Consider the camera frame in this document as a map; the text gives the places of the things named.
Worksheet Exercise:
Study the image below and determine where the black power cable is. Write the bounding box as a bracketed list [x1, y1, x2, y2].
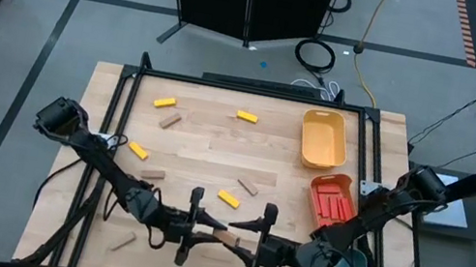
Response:
[31, 150, 85, 218]

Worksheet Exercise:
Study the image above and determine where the white cable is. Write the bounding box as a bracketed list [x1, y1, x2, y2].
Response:
[288, 74, 342, 104]

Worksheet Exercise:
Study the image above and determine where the black coiled floor cable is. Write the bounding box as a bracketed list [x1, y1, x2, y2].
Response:
[291, 35, 340, 76]

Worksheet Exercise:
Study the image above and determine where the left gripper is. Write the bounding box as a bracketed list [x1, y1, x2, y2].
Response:
[149, 180, 234, 267]

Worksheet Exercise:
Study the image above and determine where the orange plastic bin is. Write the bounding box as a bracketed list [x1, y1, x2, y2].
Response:
[302, 167, 365, 235]

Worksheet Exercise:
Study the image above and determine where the yellow extension cable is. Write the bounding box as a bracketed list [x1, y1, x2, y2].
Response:
[343, 0, 396, 108]

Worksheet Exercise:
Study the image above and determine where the black metal rig frame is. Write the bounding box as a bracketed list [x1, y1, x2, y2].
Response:
[11, 34, 460, 267]

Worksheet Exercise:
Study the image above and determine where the black bar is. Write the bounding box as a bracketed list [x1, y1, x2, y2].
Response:
[201, 69, 320, 102]

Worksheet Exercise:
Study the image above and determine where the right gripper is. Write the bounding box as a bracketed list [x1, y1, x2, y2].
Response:
[220, 196, 312, 267]

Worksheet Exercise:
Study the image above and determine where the yellow wooden block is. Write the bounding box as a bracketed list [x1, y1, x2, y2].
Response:
[126, 140, 152, 162]
[152, 95, 178, 111]
[234, 109, 260, 125]
[215, 188, 243, 211]

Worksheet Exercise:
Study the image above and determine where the yellow plastic bin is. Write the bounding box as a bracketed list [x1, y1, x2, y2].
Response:
[293, 105, 355, 176]

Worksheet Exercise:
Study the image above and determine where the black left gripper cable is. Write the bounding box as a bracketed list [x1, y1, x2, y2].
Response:
[89, 132, 184, 252]

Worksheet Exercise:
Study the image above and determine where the silver laptop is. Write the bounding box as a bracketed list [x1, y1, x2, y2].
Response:
[421, 170, 476, 232]

